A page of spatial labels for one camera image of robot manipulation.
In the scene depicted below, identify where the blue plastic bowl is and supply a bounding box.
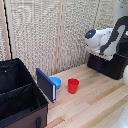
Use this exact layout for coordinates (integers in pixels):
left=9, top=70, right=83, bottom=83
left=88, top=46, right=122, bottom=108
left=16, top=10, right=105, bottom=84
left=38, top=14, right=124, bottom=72
left=48, top=76, right=63, bottom=91

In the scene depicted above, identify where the red plastic cup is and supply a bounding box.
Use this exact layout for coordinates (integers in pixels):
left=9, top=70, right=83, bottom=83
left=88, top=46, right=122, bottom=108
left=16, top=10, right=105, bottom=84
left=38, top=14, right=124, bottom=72
left=67, top=78, right=80, bottom=95

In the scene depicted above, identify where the dark blue book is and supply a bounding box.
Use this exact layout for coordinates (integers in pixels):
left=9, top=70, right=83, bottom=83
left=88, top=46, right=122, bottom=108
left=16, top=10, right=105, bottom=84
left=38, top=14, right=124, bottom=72
left=35, top=67, right=57, bottom=103

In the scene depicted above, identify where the woven folding screen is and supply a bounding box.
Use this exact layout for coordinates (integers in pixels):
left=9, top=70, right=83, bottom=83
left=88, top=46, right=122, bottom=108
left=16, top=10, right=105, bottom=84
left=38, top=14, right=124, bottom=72
left=0, top=0, right=116, bottom=81

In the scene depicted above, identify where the black fabric storage box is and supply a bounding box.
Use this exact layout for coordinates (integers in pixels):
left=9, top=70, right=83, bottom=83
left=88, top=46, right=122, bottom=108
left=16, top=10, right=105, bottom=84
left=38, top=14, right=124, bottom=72
left=0, top=58, right=50, bottom=128

